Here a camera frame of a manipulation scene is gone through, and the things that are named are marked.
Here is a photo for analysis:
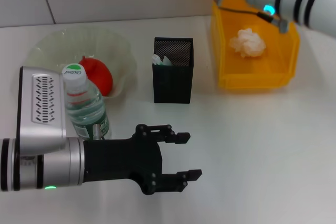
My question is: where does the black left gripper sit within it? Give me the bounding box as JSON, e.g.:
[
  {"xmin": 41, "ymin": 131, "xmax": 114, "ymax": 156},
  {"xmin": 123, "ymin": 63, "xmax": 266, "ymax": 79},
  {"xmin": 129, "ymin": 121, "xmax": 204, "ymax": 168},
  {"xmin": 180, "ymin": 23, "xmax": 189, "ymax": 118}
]
[{"xmin": 83, "ymin": 123, "xmax": 203, "ymax": 196}]

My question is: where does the white paper ball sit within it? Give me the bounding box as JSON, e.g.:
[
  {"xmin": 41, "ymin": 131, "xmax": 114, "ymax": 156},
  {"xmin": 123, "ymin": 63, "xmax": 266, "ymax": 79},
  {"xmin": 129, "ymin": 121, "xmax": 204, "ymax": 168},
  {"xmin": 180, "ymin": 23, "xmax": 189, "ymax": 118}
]
[{"xmin": 229, "ymin": 27, "xmax": 266, "ymax": 59}]

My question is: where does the mint green utility knife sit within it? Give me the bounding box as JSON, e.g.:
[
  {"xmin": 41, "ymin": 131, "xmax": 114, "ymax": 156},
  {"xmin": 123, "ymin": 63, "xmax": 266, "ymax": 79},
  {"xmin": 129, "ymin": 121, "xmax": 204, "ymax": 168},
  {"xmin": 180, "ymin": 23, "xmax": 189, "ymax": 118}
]
[{"xmin": 152, "ymin": 54, "xmax": 164, "ymax": 67}]

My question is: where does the clear green-label water bottle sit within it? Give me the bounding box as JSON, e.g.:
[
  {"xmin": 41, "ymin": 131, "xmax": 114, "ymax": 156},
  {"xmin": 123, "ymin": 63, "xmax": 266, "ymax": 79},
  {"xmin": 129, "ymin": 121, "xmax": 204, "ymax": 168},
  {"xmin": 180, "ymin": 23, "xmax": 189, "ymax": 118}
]
[{"xmin": 61, "ymin": 62, "xmax": 110, "ymax": 141}]

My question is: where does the black mesh pen holder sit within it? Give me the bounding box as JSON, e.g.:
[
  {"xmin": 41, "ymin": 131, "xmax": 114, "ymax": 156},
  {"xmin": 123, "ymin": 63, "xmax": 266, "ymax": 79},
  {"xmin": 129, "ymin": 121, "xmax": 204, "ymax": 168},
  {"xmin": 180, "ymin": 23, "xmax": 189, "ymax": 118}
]
[{"xmin": 152, "ymin": 37, "xmax": 195, "ymax": 104}]

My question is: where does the clear wavy glass fruit plate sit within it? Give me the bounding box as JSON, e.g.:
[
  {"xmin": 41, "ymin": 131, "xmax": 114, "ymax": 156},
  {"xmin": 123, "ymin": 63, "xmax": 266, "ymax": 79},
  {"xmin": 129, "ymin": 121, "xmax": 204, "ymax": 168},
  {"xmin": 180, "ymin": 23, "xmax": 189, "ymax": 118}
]
[{"xmin": 27, "ymin": 26, "xmax": 139, "ymax": 99}]

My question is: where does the yellow plastic bin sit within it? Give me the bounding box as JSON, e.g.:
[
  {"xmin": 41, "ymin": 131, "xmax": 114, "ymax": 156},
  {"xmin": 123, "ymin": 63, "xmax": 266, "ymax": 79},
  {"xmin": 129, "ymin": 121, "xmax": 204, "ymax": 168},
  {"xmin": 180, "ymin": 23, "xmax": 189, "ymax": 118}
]
[{"xmin": 209, "ymin": 0, "xmax": 301, "ymax": 90}]

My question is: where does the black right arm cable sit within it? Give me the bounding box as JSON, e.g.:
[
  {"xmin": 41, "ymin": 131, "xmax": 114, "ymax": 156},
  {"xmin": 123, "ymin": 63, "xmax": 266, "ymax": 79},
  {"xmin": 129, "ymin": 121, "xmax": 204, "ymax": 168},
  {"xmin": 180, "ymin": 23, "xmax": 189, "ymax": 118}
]
[{"xmin": 217, "ymin": 4, "xmax": 282, "ymax": 26}]

